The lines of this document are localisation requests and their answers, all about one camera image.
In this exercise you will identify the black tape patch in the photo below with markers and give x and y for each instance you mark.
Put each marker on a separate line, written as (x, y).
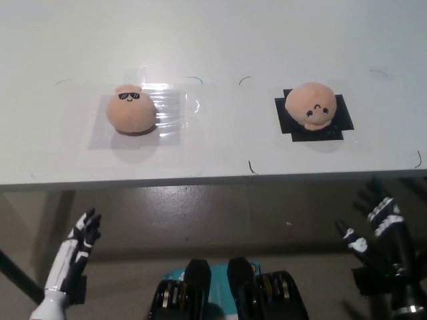
(343, 120)

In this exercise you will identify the dumpling toy with smiling face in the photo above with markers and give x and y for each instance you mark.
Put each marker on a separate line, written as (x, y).
(310, 103)

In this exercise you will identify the grey tape patch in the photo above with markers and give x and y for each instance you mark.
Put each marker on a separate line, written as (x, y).
(100, 133)

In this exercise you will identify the dumpling toy with sunglasses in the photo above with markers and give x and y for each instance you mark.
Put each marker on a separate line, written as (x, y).
(130, 111)

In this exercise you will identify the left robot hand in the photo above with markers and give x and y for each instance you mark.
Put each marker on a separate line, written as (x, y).
(63, 263)

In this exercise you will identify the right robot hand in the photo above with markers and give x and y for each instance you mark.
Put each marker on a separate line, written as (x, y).
(393, 240)

